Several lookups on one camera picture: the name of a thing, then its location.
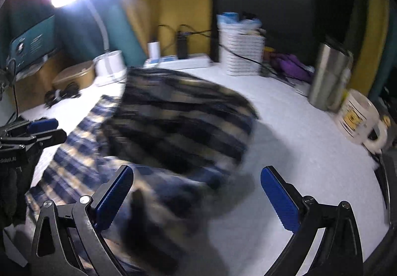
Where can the white charger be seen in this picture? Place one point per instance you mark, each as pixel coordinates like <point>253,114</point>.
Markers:
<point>153,50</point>

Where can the steel tumbler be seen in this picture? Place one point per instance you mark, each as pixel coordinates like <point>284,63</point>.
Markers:
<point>328,77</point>

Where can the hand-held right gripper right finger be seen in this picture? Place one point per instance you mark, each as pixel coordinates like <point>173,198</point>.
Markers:
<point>279,201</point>

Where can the purple cloth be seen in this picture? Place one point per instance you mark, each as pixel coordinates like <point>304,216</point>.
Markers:
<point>290,66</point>

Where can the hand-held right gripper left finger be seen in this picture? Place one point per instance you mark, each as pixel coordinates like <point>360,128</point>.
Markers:
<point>113,201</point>

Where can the yellow curtain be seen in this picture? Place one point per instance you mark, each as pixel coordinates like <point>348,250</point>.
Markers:
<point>375,31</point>
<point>186,0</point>

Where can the teal curtain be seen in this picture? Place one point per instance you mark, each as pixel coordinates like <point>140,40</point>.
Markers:
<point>124,31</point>
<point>387,73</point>

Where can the white desk lamp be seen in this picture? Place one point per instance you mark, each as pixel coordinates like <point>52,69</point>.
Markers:
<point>108,65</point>

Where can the brown lidded container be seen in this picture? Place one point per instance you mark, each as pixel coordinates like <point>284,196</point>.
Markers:
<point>74,76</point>

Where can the white perforated basket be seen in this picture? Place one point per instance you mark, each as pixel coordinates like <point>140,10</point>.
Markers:
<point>242,52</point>

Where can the black charger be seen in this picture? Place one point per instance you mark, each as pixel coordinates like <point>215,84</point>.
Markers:
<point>182,45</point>

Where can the white printed mug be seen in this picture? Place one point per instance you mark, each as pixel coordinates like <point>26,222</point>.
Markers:
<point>356,118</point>

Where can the blue plastic packet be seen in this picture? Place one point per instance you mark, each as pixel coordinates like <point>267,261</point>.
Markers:
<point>228,19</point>

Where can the tablet with lit screen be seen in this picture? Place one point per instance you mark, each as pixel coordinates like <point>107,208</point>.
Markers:
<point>31,43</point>

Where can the dark window pane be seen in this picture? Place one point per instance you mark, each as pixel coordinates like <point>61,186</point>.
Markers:
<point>279,0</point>

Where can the white power strip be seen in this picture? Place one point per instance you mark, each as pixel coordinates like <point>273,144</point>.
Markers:
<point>186,62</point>

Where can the cardboard box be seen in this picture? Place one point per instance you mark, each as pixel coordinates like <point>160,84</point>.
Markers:
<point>37,87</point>

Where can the plaid pants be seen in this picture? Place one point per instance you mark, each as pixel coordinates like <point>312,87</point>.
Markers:
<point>173,118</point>

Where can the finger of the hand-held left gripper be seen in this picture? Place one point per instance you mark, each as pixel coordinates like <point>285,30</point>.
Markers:
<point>46,138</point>
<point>42,125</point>

